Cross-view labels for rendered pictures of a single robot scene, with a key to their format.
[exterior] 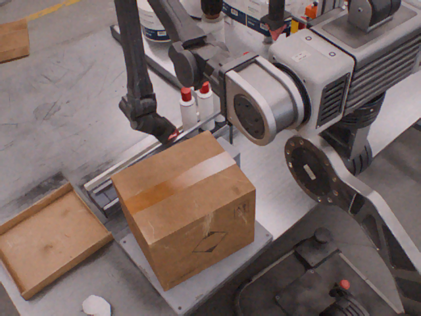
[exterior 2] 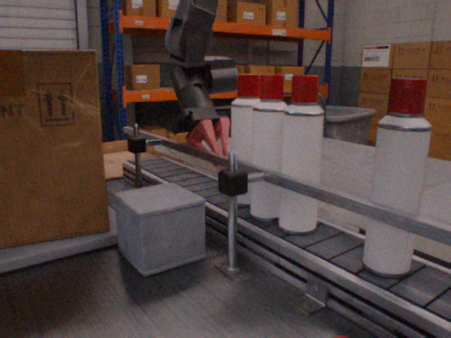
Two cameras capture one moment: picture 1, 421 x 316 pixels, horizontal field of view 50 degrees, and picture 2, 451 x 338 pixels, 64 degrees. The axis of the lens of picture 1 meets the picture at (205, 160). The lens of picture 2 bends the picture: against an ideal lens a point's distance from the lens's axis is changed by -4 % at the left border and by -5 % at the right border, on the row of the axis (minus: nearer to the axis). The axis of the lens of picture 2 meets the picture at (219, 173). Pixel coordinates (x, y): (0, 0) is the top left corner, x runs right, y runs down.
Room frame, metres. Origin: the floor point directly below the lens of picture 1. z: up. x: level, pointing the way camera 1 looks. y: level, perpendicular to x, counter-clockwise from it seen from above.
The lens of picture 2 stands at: (1.04, -0.55, 1.09)
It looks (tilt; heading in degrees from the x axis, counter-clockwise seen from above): 15 degrees down; 90
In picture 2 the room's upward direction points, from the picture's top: straight up
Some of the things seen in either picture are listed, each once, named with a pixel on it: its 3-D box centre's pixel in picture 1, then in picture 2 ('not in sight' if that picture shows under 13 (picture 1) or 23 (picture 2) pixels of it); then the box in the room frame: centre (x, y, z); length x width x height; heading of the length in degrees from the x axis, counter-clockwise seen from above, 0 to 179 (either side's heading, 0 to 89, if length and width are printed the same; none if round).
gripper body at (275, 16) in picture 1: (276, 11); not in sight; (1.39, -0.30, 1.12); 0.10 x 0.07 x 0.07; 125
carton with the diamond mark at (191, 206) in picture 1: (186, 210); (19, 136); (0.69, 0.07, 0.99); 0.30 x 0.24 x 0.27; 115
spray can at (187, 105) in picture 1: (188, 113); (247, 140); (1.08, 0.04, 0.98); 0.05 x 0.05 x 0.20
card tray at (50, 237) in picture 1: (49, 236); (119, 157); (0.74, 0.50, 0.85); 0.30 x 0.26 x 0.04; 125
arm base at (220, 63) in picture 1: (229, 77); not in sight; (0.69, -0.06, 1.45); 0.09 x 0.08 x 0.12; 120
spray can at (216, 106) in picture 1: (218, 97); (301, 155); (1.14, -0.07, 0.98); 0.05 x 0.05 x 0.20
